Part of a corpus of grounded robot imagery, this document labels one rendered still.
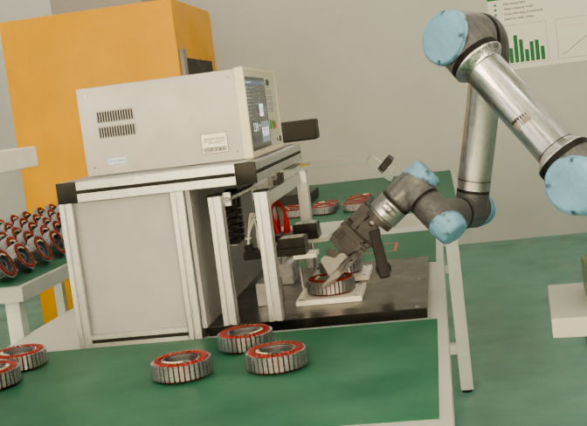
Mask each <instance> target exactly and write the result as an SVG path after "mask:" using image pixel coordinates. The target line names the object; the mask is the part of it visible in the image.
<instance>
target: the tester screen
mask: <svg viewBox="0 0 587 426"><path fill-rule="evenodd" d="M245 90H246V98H247V105H248V112H249V118H250V125H251V132H252V137H253V136H256V135H260V134H262V128H261V121H265V120H268V115H266V116H260V113H259V104H264V103H266V95H265V88H264V81H261V80H245ZM253 122H258V125H259V131H258V132H257V133H254V129H253ZM270 142H271V141H266V142H263V135H262V141H260V142H257V143H254V144H253V143H252V145H253V148H256V147H259V146H262V145H265V144H267V143H270Z"/></svg>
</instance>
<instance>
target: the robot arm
mask: <svg viewBox="0 0 587 426"><path fill-rule="evenodd" d="M422 46H423V51H424V54H425V56H426V57H427V58H428V60H429V61H431V62H432V63H433V64H435V65H438V66H445V67H446V68H447V69H448V71H449V72H450V73H451V74H452V75H453V76H454V78H455V79H456V80H457V81H458V82H460V83H468V89H467V97H466V112H465V120H464V128H463V136H462V144H461V152H460V160H459V176H458V184H457V193H456V197H454V198H449V199H445V198H444V197H443V196H442V195H441V194H440V193H439V192H438V191H437V189H436V188H435V187H436V186H437V184H438V183H439V179H438V178H437V176H435V174H434V173H433V172H432V171H431V170H430V169H429V168H428V167H426V166H425V165H424V164H423V163H422V162H421V161H414V162H413V163H412V164H411V165H410V166H409V167H408V168H407V169H406V170H403V171H402V173H401V174H400V175H399V176H398V177H397V178H396V180H395V181H394V182H393V183H392V184H391V185H390V186H389V187H388V188H387V189H386V190H385V191H384V192H382V193H381V195H380V196H379V197H378V198H377V199H376V200H375V201H374V202H373V203H372V204H371V206H369V205H368V204H367V203H366V202H364V203H363V204H362V205H361V206H360V207H359V208H358V209H357V210H356V211H355V212H354V213H353V214H352V215H351V216H350V217H349V218H347V219H345V220H344V221H343V223H341V225H340V226H339V227H338V229H337V230H335V231H334V232H333V234H332V235H331V236H332V237H331V238H330V241H331V242H332V243H333V244H335V247H336V248H337V249H338V251H336V250H334V249H332V248H328V249H327V251H326V253H327V256H323V257H322V258H321V265H322V266H323V268H324V270H325V271H326V273H327V274H328V279H327V280H326V281H325V282H324V283H323V284H322V285H321V289H322V288H326V287H329V286H331V285H332V284H333V283H334V282H335V281H336V280H337V279H338V278H339V277H340V276H341V275H342V274H343V273H344V272H345V271H346V270H347V269H348V268H349V267H350V266H351V265H352V264H353V263H354V262H356V261H357V260H358V259H359V258H360V257H361V256H362V255H363V254H364V253H365V252H366V251H367V250H368V249H369V248H371V247H372V249H373V252H374V256H375V260H376V273H377V274H378V275H379V277H380V278H381V279H383V278H388V277H389V276H390V272H391V265H390V263H389V262H388V261H387V257H386V254H385V250H384V246H383V240H382V236H381V232H380V229H379V226H380V227H381V228H382V229H384V230H385V231H387V232H388V231H389V230H390V229H391V228H392V227H395V226H396V225H397V224H398V223H399V222H400V221H401V220H402V219H403V218H404V217H405V216H406V215H407V214H408V213H409V212H410V211H411V212H412V213H413V214H414V215H415V216H416V217H417V218H418V220H419V221H420V222H421V223H422V224H423V225H424V226H425V227H426V228H427V229H428V231H430V233H431V234H432V235H433V236H434V237H435V238H437V239H438V240H439V242H440V243H442V244H450V243H452V242H453V241H456V240H457V239H458V238H459V237H461V236H462V234H463V233H464V232H465V230H466V229H468V228H477V227H480V226H482V225H485V224H487V223H490V222H491V221H492V220H493V218H494V215H495V211H496V208H495V205H494V200H493V199H492V198H491V197H490V196H489V192H490V186H491V178H492V171H493V163H494V150H495V142H496V135H497V127H498V119H499V117H500V119H501V120H502V121H503V122H504V123H505V124H506V126H507V127H508V128H509V129H510V130H511V132H512V133H513V134H514V135H515V136H516V137H517V139H518V140H519V141H520V142H521V143H522V144H523V146H524V147H525V148H526V149H527V150H528V151H529V152H530V153H531V154H532V155H533V156H534V157H535V159H536V160H537V161H538V162H539V164H540V166H539V175H540V177H541V178H542V179H543V180H544V183H545V187H546V188H545V192H546V195H547V197H548V199H549V200H550V202H551V203H552V204H553V205H554V206H555V207H556V208H557V209H558V210H560V211H561V212H563V213H565V214H568V215H572V216H587V138H586V137H585V136H575V135H573V134H572V133H571V132H570V131H569V130H568V129H567V127H566V126H564V124H563V123H562V122H561V121H560V120H559V119H558V118H557V117H556V116H555V115H554V114H553V113H552V112H551V111H550V109H549V108H548V107H547V106H546V105H545V104H544V103H543V102H542V100H541V99H540V98H539V97H538V96H537V95H536V94H535V93H534V91H533V90H532V89H531V88H530V87H529V86H528V85H527V84H526V83H525V81H524V80H523V79H522V78H521V77H520V76H519V75H518V74H517V72H516V71H515V70H514V69H513V68H512V67H511V66H510V65H509V62H510V50H509V42H508V35H507V32H506V30H505V28H504V26H503V25H502V23H501V22H500V21H499V20H498V19H497V18H496V17H494V16H492V15H490V14H487V13H482V12H470V11H461V10H455V9H452V10H442V11H440V12H438V13H436V14H435V15H434V16H432V17H431V19H430V20H429V21H428V23H427V24H426V26H425V29H424V32H423V41H422ZM370 221H373V222H374V224H370V223H369V222H370ZM391 226H392V227H391Z"/></svg>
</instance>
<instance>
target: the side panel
mask: <svg viewBox="0 0 587 426"><path fill-rule="evenodd" d="M59 213H60V219H61V225H62V231H63V237H64V243H65V249H66V260H67V266H68V272H69V279H70V284H71V290H72V296H73V307H74V313H75V319H76V326H77V331H78V337H79V349H84V348H95V347H114V346H125V345H134V344H145V343H156V342H165V341H176V340H195V339H203V338H204V337H205V336H206V334H205V328H203V322H202V315H201V308H200V302H199V296H198V289H197V276H196V270H195V263H194V257H193V250H192V243H191V237H190V225H189V218H188V211H187V204H186V198H185V191H179V192H171V193H163V194H155V195H147V196H132V197H124V198H116V199H108V200H100V201H92V202H84V203H69V204H61V205H59Z"/></svg>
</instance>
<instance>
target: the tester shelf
mask: <svg viewBox="0 0 587 426"><path fill-rule="evenodd" d="M300 160H301V155H300V144H292V145H285V146H284V147H283V148H279V149H277V150H274V151H272V152H270V153H267V154H264V155H261V156H259V157H256V158H253V159H244V160H236V161H222V162H214V163H206V164H198V165H191V166H183V167H175V168H161V169H153V170H146V171H138V172H130V173H123V174H115V175H101V176H93V177H88V176H87V177H83V178H80V179H76V180H72V181H69V182H62V183H59V184H55V185H56V191H57V198H58V203H59V205H61V204H69V203H84V202H92V201H100V200H108V199H116V198H124V197H132V196H147V195H155V194H163V193H171V192H179V191H187V190H195V189H210V188H218V187H226V186H234V185H244V184H252V183H258V182H260V181H262V180H264V179H266V178H267V177H268V176H270V175H273V174H275V173H277V172H279V171H281V170H282V169H284V168H286V167H288V166H290V165H292V164H294V163H296V162H297V161H300Z"/></svg>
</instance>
